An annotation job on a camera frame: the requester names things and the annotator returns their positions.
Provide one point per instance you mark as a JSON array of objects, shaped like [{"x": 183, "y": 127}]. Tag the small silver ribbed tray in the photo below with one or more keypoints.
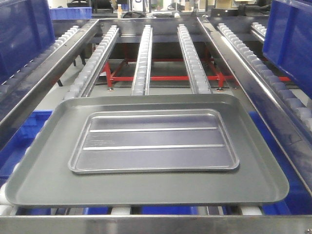
[{"x": 148, "y": 141}]

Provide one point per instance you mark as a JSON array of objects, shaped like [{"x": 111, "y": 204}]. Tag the large grey metal tray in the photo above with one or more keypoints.
[{"x": 43, "y": 178}]

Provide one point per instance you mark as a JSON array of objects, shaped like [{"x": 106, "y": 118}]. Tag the centre roller track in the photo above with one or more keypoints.
[{"x": 142, "y": 75}]

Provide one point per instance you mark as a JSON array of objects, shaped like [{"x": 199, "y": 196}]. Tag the right-centre roller track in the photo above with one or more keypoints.
[{"x": 197, "y": 77}]

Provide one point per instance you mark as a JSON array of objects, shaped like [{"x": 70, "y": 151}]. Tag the left-centre roller track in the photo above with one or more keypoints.
[{"x": 85, "y": 81}]

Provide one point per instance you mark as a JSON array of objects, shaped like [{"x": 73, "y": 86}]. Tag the far right roller track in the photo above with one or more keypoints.
[{"x": 295, "y": 104}]

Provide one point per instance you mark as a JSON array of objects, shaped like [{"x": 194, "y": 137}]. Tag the blue bin lower left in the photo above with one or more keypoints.
[{"x": 12, "y": 153}]

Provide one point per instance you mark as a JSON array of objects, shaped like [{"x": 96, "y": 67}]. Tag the blue bin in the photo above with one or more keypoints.
[
  {"x": 298, "y": 200},
  {"x": 12, "y": 153},
  {"x": 25, "y": 31},
  {"x": 288, "y": 40}
]

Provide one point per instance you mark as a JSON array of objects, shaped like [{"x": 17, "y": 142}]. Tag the blue bin upper right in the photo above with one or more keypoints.
[{"x": 288, "y": 40}]

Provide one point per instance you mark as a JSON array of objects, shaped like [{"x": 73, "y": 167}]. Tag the far left roller track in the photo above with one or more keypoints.
[{"x": 27, "y": 69}]

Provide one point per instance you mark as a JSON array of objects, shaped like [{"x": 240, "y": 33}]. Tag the blue bin upper left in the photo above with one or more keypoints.
[{"x": 25, "y": 31}]

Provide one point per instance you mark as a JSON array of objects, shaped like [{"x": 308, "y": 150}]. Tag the blue bin lower right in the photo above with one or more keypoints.
[{"x": 298, "y": 200}]

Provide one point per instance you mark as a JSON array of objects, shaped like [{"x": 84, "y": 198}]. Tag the red steel floor frame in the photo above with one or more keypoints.
[{"x": 167, "y": 65}]

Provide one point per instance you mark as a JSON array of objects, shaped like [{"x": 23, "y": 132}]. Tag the steel front rack rail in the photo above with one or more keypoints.
[{"x": 156, "y": 224}]

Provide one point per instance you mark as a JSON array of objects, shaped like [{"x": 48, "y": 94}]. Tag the right steel divider rail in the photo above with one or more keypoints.
[{"x": 291, "y": 134}]

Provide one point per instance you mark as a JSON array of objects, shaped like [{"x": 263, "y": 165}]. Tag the steel divider rail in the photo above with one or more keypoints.
[
  {"x": 16, "y": 106},
  {"x": 291, "y": 134}
]

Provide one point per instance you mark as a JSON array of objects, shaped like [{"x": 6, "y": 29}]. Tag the left steel divider rail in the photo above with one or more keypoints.
[{"x": 16, "y": 106}]

